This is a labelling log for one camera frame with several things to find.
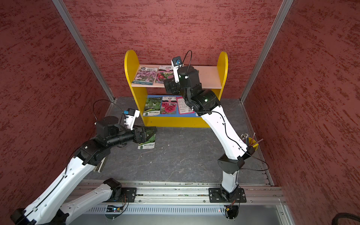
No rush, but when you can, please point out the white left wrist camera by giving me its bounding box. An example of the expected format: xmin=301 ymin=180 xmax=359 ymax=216
xmin=124 ymin=108 xmax=140 ymax=130

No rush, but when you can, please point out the pink back-side seed bag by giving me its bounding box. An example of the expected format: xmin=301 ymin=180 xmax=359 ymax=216
xmin=176 ymin=97 xmax=194 ymax=115

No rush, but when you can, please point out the aluminium corner post right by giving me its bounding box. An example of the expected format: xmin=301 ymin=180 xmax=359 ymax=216
xmin=240 ymin=0 xmax=293 ymax=105

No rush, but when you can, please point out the yellow pen cup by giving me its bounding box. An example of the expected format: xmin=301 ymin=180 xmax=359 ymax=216
xmin=241 ymin=134 xmax=263 ymax=151

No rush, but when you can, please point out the pink flower seed bag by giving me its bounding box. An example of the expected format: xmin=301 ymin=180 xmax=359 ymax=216
xmin=160 ymin=96 xmax=177 ymax=115
xmin=155 ymin=65 xmax=174 ymax=84

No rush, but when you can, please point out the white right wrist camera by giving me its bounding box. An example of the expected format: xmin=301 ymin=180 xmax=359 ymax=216
xmin=171 ymin=56 xmax=183 ymax=83

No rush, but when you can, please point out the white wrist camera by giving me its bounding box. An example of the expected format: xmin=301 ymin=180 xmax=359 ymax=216
xmin=171 ymin=56 xmax=183 ymax=83
xmin=124 ymin=108 xmax=140 ymax=130

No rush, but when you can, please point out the green gourd seed bag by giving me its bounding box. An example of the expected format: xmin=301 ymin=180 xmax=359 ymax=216
xmin=138 ymin=134 xmax=156 ymax=150

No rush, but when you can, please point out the aluminium corner post left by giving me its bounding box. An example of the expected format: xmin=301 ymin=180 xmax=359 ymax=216
xmin=52 ymin=0 xmax=115 ymax=102

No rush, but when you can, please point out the pink flower seed bag lower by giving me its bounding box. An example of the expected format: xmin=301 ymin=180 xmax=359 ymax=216
xmin=160 ymin=96 xmax=177 ymax=115

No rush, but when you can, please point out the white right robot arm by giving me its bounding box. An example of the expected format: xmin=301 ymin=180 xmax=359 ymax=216
xmin=164 ymin=65 xmax=251 ymax=202

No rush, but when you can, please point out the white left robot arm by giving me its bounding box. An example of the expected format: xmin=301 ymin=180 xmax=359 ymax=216
xmin=10 ymin=114 xmax=157 ymax=225

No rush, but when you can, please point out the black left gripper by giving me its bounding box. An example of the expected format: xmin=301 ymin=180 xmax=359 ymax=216
xmin=107 ymin=123 xmax=158 ymax=148

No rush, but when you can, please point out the yellow shelf unit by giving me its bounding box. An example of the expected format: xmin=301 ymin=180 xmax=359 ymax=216
xmin=124 ymin=50 xmax=229 ymax=128

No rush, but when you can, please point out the pink flower seed bag top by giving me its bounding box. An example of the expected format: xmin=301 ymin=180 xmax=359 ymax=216
xmin=155 ymin=65 xmax=174 ymax=84

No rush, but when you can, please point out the aluminium corner post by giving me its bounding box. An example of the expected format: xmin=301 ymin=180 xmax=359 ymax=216
xmin=52 ymin=0 xmax=115 ymax=102
xmin=240 ymin=0 xmax=293 ymax=105

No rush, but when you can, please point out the purple flower seed bag top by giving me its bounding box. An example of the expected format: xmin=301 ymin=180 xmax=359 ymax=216
xmin=132 ymin=67 xmax=158 ymax=85

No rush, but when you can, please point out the green seed bag lower left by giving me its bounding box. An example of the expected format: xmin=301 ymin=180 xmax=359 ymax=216
xmin=143 ymin=97 xmax=162 ymax=116

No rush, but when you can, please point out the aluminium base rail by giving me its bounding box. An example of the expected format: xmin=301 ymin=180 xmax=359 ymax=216
xmin=46 ymin=179 xmax=296 ymax=225

